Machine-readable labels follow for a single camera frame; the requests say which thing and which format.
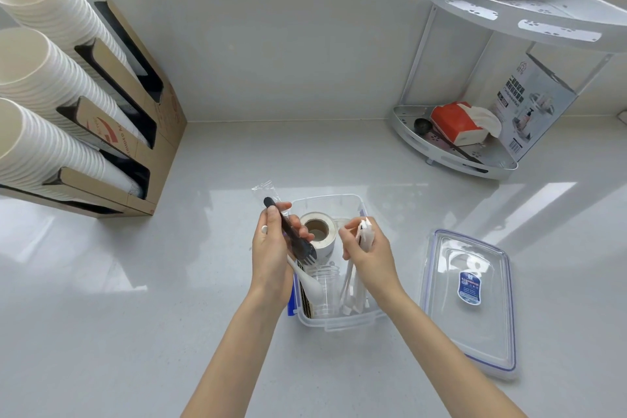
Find person's left hand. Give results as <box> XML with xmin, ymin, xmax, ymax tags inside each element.
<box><xmin>250</xmin><ymin>202</ymin><xmax>315</xmax><ymax>307</ymax></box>

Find person's right hand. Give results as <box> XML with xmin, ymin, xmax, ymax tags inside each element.
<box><xmin>338</xmin><ymin>217</ymin><xmax>405</xmax><ymax>309</ymax></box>

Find black fork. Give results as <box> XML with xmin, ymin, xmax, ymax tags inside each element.
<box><xmin>251</xmin><ymin>181</ymin><xmax>318</xmax><ymax>266</ymax></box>

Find white plastic utensils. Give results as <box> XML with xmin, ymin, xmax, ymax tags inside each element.
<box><xmin>355</xmin><ymin>217</ymin><xmax>376</xmax><ymax>254</ymax></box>

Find person's left forearm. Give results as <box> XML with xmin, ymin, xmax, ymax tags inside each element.
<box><xmin>181</xmin><ymin>285</ymin><xmax>294</xmax><ymax>418</ymax></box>

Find person's right forearm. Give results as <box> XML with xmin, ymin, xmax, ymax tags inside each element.
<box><xmin>377</xmin><ymin>288</ymin><xmax>528</xmax><ymax>418</ymax></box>

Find white tape roll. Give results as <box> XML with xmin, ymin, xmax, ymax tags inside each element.
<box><xmin>299</xmin><ymin>211</ymin><xmax>339</xmax><ymax>262</ymax></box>

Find bundle of white plastic cutlery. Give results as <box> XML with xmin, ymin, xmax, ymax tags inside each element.
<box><xmin>338</xmin><ymin>257</ymin><xmax>371</xmax><ymax>316</ymax></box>

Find clear plastic cup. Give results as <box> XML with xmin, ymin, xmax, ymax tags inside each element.
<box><xmin>309</xmin><ymin>263</ymin><xmax>345</xmax><ymax>318</ymax></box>

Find white plastic spoon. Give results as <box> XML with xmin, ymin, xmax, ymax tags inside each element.
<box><xmin>286</xmin><ymin>256</ymin><xmax>324</xmax><ymax>302</ymax></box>

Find black and gold packet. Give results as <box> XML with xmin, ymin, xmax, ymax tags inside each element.
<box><xmin>294</xmin><ymin>276</ymin><xmax>315</xmax><ymax>319</ymax></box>

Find clear plastic storage container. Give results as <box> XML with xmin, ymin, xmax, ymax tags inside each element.
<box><xmin>286</xmin><ymin>194</ymin><xmax>388</xmax><ymax>333</ymax></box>

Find black measuring scoop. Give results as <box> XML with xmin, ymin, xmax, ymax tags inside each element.
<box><xmin>414</xmin><ymin>118</ymin><xmax>490</xmax><ymax>173</ymax></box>

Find clear container lid blue seal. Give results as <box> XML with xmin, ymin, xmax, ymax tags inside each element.
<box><xmin>419</xmin><ymin>229</ymin><xmax>520</xmax><ymax>381</ymax></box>

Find red tissue pack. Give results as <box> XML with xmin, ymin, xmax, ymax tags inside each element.
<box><xmin>429</xmin><ymin>101</ymin><xmax>503</xmax><ymax>147</ymax></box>

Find brown cardboard cup holder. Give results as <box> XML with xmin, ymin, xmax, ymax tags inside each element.
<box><xmin>0</xmin><ymin>0</ymin><xmax>188</xmax><ymax>218</ymax></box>

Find grey printed product box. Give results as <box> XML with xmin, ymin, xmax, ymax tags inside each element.
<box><xmin>490</xmin><ymin>43</ymin><xmax>580</xmax><ymax>163</ymax></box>

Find stack of white paper cups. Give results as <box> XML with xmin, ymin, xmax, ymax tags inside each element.
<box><xmin>0</xmin><ymin>27</ymin><xmax>151</xmax><ymax>149</ymax></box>
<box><xmin>0</xmin><ymin>0</ymin><xmax>141</xmax><ymax>85</ymax></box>
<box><xmin>0</xmin><ymin>98</ymin><xmax>146</xmax><ymax>201</ymax></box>

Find white two-tier corner rack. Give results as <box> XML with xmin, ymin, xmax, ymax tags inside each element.
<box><xmin>389</xmin><ymin>0</ymin><xmax>627</xmax><ymax>181</ymax></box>

